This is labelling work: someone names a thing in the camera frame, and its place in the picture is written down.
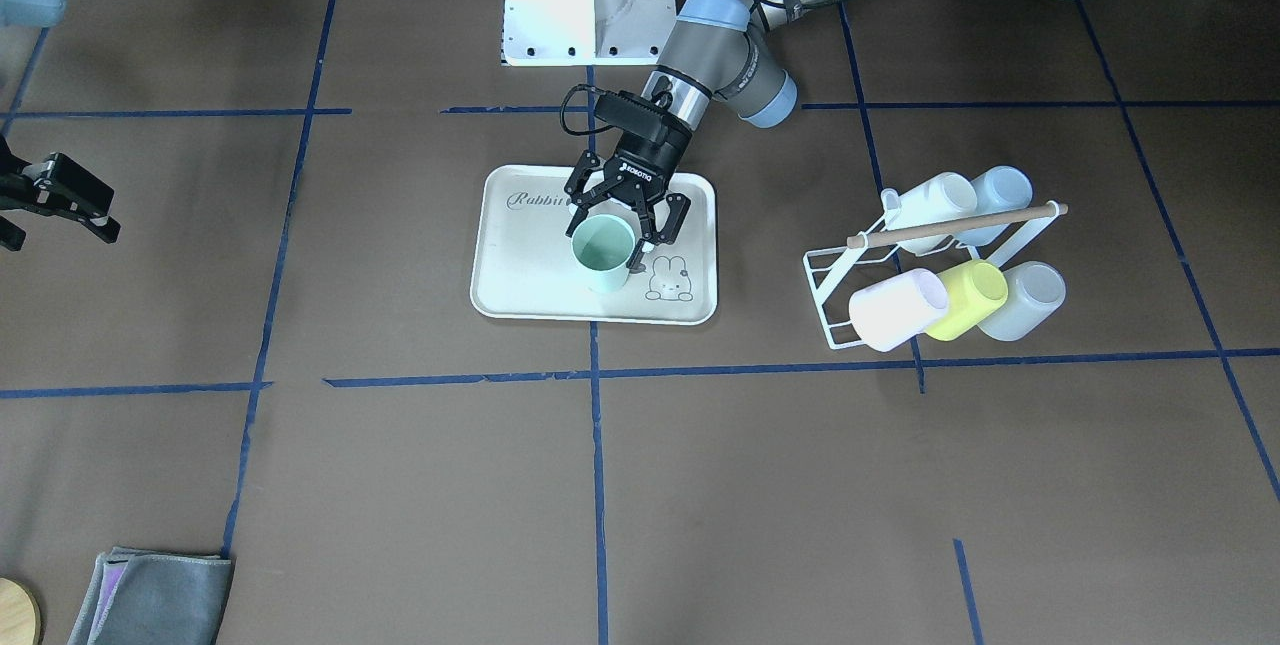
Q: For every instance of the green cup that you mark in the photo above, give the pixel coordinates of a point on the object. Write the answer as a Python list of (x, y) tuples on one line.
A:
[(602, 246)]

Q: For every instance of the pink cup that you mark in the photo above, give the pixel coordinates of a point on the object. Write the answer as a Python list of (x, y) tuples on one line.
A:
[(891, 312)]

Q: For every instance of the blue cup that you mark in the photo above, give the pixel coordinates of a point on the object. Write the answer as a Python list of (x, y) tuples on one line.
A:
[(1000, 189)]

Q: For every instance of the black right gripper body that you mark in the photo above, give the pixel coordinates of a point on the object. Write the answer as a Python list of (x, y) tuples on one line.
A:
[(40, 187)]

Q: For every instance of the beige rabbit tray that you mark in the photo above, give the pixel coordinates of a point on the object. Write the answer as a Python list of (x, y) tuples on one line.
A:
[(524, 267)]

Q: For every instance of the grey cup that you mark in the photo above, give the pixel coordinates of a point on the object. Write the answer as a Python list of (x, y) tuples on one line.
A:
[(1034, 291)]

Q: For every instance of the wooden mug tree stand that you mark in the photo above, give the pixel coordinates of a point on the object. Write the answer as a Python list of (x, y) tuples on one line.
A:
[(21, 620)]

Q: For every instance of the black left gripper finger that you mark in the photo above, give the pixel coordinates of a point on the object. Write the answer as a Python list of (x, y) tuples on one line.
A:
[(581, 203), (649, 237)]

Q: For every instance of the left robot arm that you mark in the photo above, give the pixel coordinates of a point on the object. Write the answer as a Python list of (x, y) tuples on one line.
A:
[(716, 52)]

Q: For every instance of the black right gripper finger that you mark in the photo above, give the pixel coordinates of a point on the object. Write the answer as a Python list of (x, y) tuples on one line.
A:
[(73, 192), (12, 238)]

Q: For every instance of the grey folded cloth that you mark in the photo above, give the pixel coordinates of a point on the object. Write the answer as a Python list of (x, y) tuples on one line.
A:
[(139, 596)]

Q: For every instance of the yellow cup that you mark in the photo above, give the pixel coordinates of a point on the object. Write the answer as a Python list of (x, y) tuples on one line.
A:
[(975, 289)]

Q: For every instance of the beige cup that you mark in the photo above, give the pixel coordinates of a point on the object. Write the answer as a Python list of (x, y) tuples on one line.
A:
[(944, 197)]

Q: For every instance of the white wire cup rack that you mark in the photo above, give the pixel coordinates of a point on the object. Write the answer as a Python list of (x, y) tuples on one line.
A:
[(826, 269)]

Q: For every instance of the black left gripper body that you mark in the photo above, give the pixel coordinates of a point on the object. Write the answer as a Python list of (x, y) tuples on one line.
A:
[(648, 153)]

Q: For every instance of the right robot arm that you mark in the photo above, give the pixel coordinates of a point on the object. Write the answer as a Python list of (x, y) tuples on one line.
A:
[(32, 13)]

